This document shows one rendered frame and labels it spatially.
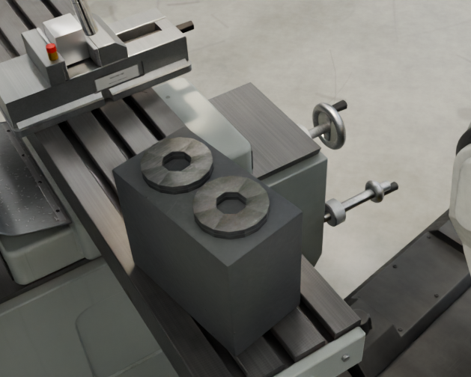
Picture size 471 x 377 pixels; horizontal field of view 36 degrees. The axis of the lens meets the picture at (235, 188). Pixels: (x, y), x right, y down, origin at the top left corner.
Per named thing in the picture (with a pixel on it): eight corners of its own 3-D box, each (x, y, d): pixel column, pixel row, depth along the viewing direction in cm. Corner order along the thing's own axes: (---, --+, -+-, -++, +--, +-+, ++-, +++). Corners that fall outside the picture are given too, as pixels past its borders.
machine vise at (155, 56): (158, 34, 145) (151, -16, 137) (194, 69, 136) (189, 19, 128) (-10, 95, 133) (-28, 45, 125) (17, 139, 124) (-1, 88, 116)
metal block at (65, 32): (76, 41, 131) (70, 12, 127) (90, 57, 127) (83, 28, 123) (49, 51, 129) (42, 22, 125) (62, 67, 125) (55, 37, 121)
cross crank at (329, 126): (327, 125, 178) (329, 86, 169) (357, 151, 170) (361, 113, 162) (273, 149, 172) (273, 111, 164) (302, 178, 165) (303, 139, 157)
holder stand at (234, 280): (196, 218, 109) (183, 116, 95) (301, 304, 97) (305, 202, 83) (132, 262, 104) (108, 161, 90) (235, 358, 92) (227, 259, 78)
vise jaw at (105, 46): (100, 25, 135) (96, 7, 132) (129, 57, 128) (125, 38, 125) (70, 36, 133) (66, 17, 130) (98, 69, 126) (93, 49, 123)
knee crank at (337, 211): (387, 181, 176) (390, 163, 172) (403, 196, 172) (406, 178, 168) (314, 218, 168) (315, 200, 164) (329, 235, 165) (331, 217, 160)
